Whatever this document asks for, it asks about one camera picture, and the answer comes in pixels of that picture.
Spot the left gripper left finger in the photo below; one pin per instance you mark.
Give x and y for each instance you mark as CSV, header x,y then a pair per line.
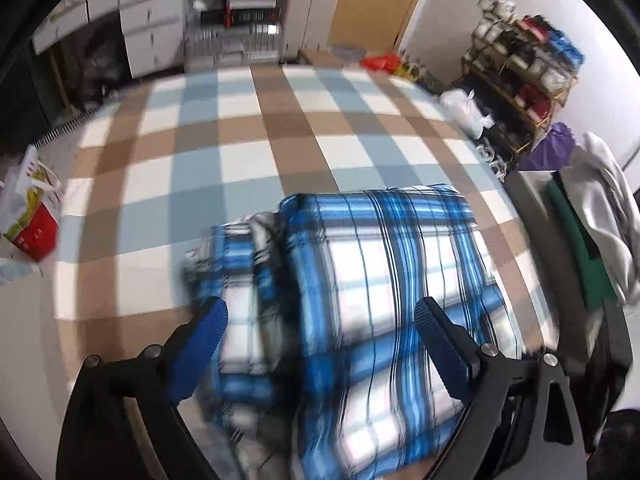
x,y
122,419

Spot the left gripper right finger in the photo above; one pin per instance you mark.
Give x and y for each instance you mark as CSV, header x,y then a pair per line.
x,y
519,419

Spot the blue white plaid shirt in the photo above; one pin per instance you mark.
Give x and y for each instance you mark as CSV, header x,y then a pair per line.
x,y
321,361

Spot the grey folded clothes pile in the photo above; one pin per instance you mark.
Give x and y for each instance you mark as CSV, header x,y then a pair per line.
x,y
599,193

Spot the red white paper bag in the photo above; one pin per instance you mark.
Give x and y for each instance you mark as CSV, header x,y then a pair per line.
x,y
31,200

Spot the checkered brown blue bedsheet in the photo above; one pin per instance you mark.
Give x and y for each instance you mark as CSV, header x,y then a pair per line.
x,y
153,171

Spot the white plastic bag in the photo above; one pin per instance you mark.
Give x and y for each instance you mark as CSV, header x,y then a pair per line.
x,y
462,108

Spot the shoe rack with shoes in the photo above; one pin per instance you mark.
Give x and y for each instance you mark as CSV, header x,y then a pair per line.
x,y
522,70

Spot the orange plastic bag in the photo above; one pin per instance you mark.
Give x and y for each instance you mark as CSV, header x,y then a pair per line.
x,y
388,63

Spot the clear plastic storage bin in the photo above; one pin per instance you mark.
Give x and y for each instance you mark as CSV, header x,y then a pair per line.
x,y
207,48

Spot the cardboard box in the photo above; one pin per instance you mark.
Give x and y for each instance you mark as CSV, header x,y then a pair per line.
x,y
321,59

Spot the white drawer unit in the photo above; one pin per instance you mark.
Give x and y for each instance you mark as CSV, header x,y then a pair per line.
x,y
153,30

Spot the wooden door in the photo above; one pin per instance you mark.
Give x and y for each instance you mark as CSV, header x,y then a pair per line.
x,y
374,25

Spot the grey tall cabinet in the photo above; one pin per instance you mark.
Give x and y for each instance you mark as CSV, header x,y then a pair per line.
x,y
306,25

